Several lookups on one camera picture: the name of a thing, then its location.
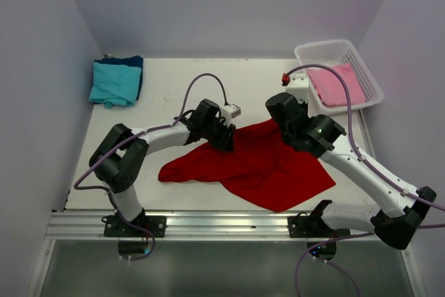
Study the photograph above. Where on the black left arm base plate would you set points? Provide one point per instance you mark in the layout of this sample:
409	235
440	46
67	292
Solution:
115	227

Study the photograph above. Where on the white plastic basket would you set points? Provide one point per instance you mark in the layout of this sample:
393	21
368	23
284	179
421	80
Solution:
328	53

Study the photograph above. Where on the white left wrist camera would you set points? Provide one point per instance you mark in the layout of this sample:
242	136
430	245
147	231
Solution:
229	112

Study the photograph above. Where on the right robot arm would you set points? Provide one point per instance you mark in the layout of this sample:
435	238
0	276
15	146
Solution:
399	208

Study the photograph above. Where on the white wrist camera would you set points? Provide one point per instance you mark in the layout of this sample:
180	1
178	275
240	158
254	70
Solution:
297	84
229	112

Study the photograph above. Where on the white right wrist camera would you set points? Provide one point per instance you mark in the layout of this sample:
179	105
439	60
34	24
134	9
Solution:
297	84

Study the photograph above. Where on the aluminium mounting rail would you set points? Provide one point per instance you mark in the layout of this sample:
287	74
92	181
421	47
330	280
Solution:
186	226

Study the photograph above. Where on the red t-shirt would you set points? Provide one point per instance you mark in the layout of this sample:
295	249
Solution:
261	169

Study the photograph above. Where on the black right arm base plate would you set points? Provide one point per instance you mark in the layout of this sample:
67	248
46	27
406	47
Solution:
312	226

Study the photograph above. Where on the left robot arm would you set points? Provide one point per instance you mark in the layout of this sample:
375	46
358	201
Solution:
118	159

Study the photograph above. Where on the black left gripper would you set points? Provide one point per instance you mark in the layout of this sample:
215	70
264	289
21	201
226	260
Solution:
224	135

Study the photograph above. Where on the folded turquoise t-shirt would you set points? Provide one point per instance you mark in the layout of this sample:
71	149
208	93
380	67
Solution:
115	85

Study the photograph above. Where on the folded pink t-shirt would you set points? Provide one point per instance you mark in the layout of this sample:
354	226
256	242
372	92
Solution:
329	89

